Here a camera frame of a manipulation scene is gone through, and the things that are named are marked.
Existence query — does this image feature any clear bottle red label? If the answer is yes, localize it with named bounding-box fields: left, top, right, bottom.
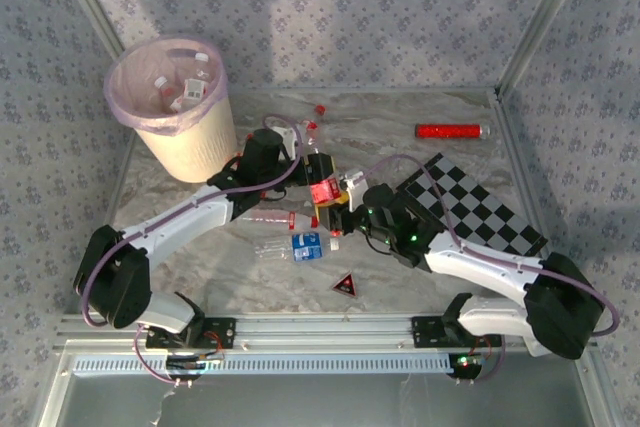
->
left=298, top=118, right=343, bottom=207

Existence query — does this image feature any clear bottle blue Pepsi label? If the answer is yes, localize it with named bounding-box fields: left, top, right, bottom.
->
left=252, top=230, right=342, bottom=263

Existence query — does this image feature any cream plastic waste bin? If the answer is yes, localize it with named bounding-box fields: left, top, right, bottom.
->
left=103, top=35, right=240, bottom=184

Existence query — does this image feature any pink bin liner bag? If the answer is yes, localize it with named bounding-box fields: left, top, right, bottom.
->
left=103, top=35, right=230, bottom=137

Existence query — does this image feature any clear bottle red cap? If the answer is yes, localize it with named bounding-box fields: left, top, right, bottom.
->
left=241, top=210, right=320, bottom=232

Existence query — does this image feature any red black triangle sticker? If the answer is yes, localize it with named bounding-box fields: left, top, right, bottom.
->
left=328, top=270, right=361, bottom=299

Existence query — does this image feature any black white checkerboard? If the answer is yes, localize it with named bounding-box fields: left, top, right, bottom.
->
left=403, top=152, right=550, bottom=259

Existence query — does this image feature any red glitter tube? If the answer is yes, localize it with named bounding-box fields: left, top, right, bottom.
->
left=413, top=122, right=494, bottom=141

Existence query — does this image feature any small bottle white cap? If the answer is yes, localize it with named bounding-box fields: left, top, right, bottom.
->
left=153, top=75, right=177, bottom=99
left=192, top=51, right=212, bottom=81

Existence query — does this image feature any metal sheet tray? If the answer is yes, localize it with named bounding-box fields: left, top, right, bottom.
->
left=39, top=346, right=616, bottom=427

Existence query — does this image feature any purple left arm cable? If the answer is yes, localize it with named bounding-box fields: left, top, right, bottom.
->
left=81, top=114, right=305, bottom=328

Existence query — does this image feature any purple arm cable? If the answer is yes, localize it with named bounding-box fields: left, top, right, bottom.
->
left=81, top=114, right=305, bottom=328
left=367, top=154, right=621, bottom=338

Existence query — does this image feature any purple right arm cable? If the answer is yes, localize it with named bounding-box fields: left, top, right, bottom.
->
left=367, top=154, right=621, bottom=338

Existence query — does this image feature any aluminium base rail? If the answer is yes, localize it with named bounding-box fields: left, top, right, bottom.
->
left=58, top=314, right=596, bottom=349

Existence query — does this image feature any aluminium frame side rail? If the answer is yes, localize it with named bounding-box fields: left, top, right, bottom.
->
left=492, top=90, right=559, bottom=261

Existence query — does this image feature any white slotted cable duct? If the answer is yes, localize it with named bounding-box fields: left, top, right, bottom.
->
left=73, top=352, right=484, bottom=375

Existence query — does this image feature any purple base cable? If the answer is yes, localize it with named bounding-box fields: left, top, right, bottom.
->
left=469, top=334, right=507, bottom=386
left=133, top=324, right=181, bottom=388

